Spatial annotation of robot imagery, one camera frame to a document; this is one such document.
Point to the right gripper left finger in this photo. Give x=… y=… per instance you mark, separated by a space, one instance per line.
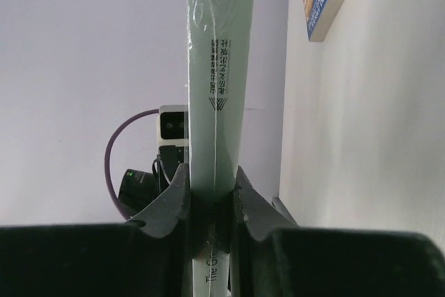
x=149 y=255

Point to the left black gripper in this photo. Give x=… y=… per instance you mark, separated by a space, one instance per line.
x=139 y=188

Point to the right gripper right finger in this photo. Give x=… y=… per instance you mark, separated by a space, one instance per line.
x=273 y=256

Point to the pale green booklet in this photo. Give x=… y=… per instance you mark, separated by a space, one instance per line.
x=218 y=53

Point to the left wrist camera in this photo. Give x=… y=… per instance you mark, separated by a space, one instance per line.
x=172 y=126

